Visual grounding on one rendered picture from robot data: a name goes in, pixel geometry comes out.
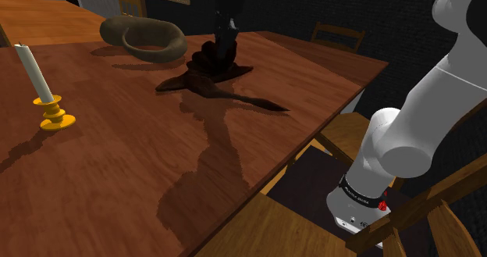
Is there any dark brown pointed hat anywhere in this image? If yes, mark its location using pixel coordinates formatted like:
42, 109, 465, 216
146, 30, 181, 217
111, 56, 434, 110
155, 40, 291, 112

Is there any dark wooden chair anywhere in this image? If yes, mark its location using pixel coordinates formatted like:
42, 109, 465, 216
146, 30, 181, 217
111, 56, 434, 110
310, 21, 367, 55

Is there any light brown wooden table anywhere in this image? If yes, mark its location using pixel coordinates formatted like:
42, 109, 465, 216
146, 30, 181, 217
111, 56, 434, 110
0, 0, 106, 48

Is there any white candle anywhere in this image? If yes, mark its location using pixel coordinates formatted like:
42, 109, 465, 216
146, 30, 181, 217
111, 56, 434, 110
13, 42, 55, 104

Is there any olive brown curved horn shape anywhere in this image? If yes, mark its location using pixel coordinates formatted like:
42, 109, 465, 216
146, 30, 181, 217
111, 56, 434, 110
99, 15, 189, 64

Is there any yellow candlestick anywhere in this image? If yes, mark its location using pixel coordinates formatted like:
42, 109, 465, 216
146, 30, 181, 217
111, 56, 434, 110
32, 95, 76, 132

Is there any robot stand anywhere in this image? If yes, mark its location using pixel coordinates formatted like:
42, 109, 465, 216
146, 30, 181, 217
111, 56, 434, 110
266, 145, 433, 257

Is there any reddish brown wooden table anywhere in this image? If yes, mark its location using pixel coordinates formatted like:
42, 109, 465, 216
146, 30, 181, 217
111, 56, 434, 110
0, 30, 389, 257

